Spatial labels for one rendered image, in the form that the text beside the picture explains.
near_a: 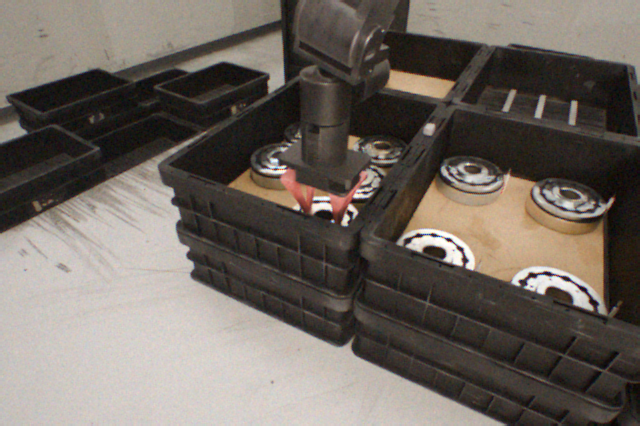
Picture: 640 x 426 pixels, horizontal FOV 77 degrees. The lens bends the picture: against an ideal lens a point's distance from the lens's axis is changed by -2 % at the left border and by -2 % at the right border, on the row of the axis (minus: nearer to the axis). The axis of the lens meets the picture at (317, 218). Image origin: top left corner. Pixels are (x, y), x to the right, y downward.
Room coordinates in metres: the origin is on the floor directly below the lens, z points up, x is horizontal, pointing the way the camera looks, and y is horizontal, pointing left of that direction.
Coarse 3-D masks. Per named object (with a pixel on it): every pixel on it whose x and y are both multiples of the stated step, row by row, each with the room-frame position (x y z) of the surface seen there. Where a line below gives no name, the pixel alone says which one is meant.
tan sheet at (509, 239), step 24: (432, 192) 0.55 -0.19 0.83; (504, 192) 0.55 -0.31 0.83; (528, 192) 0.55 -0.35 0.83; (432, 216) 0.48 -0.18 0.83; (456, 216) 0.48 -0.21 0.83; (480, 216) 0.48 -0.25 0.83; (504, 216) 0.48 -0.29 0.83; (528, 216) 0.48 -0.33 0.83; (480, 240) 0.43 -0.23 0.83; (504, 240) 0.43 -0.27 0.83; (528, 240) 0.43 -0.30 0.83; (552, 240) 0.43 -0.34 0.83; (576, 240) 0.43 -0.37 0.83; (600, 240) 0.43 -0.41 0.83; (504, 264) 0.38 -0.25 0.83; (528, 264) 0.38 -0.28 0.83; (552, 264) 0.38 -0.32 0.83; (576, 264) 0.38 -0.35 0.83; (600, 264) 0.38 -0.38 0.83; (600, 288) 0.34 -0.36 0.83
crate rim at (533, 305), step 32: (544, 128) 0.58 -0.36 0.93; (416, 160) 0.50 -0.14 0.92; (384, 256) 0.30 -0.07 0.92; (416, 256) 0.29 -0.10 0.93; (448, 288) 0.27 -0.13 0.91; (480, 288) 0.26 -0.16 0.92; (512, 288) 0.25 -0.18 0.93; (544, 320) 0.23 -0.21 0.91; (576, 320) 0.22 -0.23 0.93; (608, 320) 0.21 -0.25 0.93
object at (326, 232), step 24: (264, 96) 0.70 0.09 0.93; (384, 96) 0.71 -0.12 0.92; (408, 96) 0.70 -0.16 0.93; (240, 120) 0.61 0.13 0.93; (432, 120) 0.61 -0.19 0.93; (192, 144) 0.53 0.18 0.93; (168, 168) 0.46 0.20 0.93; (192, 192) 0.43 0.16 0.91; (216, 192) 0.41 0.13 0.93; (240, 192) 0.41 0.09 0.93; (384, 192) 0.41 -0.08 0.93; (264, 216) 0.38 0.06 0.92; (288, 216) 0.36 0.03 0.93; (312, 216) 0.36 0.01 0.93; (360, 216) 0.36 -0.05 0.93; (336, 240) 0.33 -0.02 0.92
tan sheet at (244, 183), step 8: (352, 136) 0.74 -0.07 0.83; (352, 144) 0.71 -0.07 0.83; (240, 176) 0.59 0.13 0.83; (248, 176) 0.59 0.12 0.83; (232, 184) 0.57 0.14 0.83; (240, 184) 0.57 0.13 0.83; (248, 184) 0.57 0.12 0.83; (256, 184) 0.57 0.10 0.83; (248, 192) 0.55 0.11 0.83; (256, 192) 0.55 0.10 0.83; (264, 192) 0.55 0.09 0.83; (272, 192) 0.55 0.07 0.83; (280, 192) 0.55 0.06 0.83; (288, 192) 0.55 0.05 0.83; (304, 192) 0.55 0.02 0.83; (320, 192) 0.55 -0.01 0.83; (272, 200) 0.52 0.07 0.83; (280, 200) 0.52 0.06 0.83; (288, 200) 0.52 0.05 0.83; (296, 200) 0.52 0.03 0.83
